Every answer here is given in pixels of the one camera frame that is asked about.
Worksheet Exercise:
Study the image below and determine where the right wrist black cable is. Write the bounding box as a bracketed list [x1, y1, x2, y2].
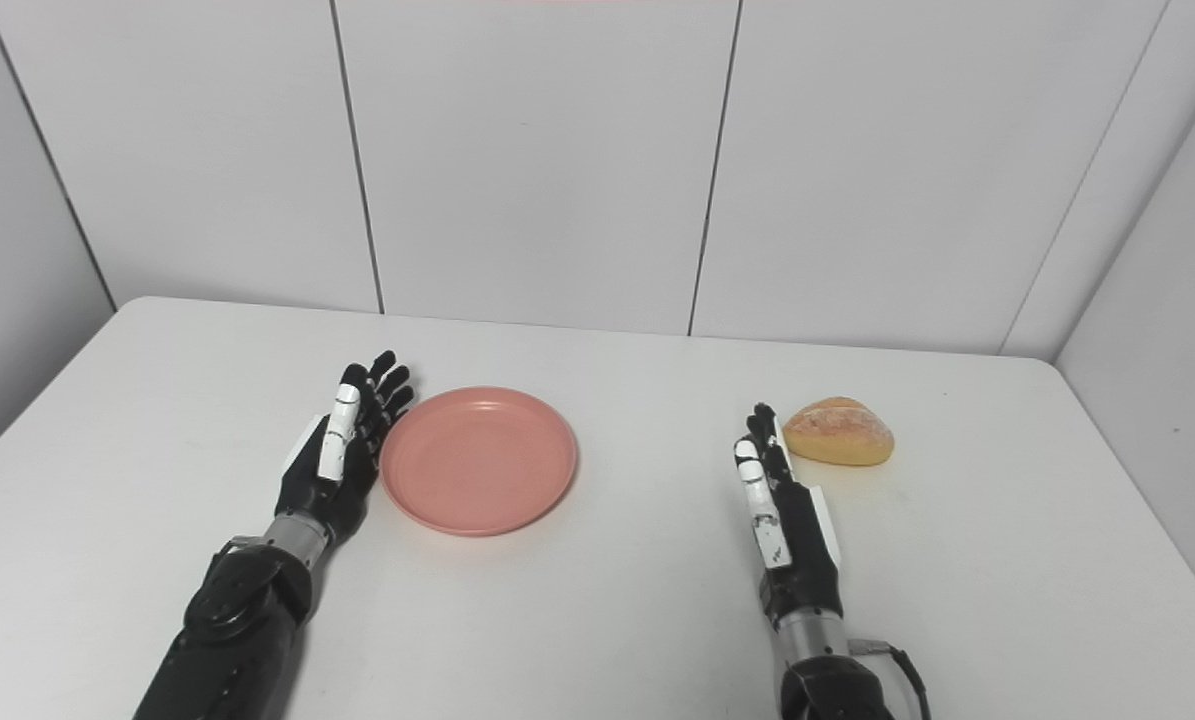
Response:
[847, 637, 934, 720]

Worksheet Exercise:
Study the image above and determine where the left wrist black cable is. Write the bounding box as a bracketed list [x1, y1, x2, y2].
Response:
[201, 535, 260, 593]

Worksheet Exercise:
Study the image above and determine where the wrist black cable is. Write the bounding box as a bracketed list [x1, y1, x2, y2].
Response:
[201, 535, 260, 593]
[847, 637, 934, 720]

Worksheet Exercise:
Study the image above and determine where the pink round plate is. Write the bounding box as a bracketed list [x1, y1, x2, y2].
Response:
[378, 386, 579, 538]

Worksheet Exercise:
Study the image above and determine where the golden bread roll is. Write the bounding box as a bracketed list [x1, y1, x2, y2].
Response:
[783, 397, 895, 467]

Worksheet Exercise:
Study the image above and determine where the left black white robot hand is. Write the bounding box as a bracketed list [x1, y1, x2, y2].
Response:
[275, 350, 416, 546]

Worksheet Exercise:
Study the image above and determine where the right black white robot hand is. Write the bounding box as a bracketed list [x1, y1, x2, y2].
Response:
[733, 403, 845, 629]

